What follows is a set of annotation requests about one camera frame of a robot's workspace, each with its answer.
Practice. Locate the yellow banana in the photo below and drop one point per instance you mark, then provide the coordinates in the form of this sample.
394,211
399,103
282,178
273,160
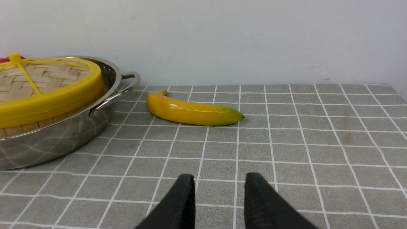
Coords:
200,114

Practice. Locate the yellow bamboo steamer basket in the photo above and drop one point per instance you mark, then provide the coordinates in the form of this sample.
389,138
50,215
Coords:
18,130

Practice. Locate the yellow woven bamboo steamer lid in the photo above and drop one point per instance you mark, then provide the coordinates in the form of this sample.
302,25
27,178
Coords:
38,89

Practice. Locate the stainless steel pot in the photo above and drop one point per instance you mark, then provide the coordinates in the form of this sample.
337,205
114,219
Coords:
63,137

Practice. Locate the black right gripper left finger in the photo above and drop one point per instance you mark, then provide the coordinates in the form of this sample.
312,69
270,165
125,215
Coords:
176,210

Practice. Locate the grey checked tablecloth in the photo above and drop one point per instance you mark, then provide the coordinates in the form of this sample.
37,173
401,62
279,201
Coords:
337,153

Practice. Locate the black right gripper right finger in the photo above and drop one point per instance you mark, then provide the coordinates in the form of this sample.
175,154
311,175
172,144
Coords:
264,208

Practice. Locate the red bell pepper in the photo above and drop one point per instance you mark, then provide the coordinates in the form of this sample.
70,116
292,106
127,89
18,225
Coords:
5,60

